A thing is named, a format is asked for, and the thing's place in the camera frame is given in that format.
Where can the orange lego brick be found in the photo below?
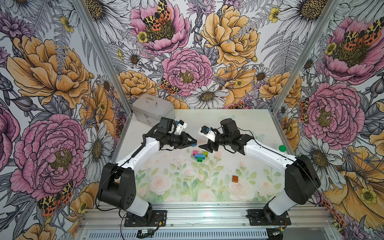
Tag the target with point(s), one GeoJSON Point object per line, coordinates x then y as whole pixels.
{"type": "Point", "coordinates": [235, 179]}

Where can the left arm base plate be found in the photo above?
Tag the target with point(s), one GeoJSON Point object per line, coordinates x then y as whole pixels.
{"type": "Point", "coordinates": [151, 219]}

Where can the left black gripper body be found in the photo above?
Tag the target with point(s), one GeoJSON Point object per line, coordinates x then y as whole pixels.
{"type": "Point", "coordinates": [176, 140]}

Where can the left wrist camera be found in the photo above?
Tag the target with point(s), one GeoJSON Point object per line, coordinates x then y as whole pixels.
{"type": "Point", "coordinates": [180, 126]}

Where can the silver metal case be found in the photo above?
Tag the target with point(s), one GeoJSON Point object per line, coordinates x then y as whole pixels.
{"type": "Point", "coordinates": [149, 109]}

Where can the small green circuit board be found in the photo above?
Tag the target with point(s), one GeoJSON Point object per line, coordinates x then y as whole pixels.
{"type": "Point", "coordinates": [144, 233]}

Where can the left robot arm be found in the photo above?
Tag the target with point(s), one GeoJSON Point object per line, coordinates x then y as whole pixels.
{"type": "Point", "coordinates": [118, 181]}

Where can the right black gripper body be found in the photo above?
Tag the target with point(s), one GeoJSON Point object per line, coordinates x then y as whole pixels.
{"type": "Point", "coordinates": [223, 139]}

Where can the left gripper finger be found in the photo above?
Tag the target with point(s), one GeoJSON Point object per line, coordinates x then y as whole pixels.
{"type": "Point", "coordinates": [187, 138]}
{"type": "Point", "coordinates": [188, 144]}

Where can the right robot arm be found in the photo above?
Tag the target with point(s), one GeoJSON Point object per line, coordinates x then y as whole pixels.
{"type": "Point", "coordinates": [301, 180]}

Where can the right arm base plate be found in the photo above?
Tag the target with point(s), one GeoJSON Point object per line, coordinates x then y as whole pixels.
{"type": "Point", "coordinates": [259, 217]}

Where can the aluminium front rail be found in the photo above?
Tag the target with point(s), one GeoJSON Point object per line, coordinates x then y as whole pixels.
{"type": "Point", "coordinates": [184, 215]}

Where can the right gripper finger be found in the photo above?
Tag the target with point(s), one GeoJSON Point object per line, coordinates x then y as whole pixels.
{"type": "Point", "coordinates": [213, 147]}
{"type": "Point", "coordinates": [207, 147]}

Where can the light blue long lego brick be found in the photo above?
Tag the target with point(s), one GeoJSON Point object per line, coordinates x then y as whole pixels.
{"type": "Point", "coordinates": [200, 156]}

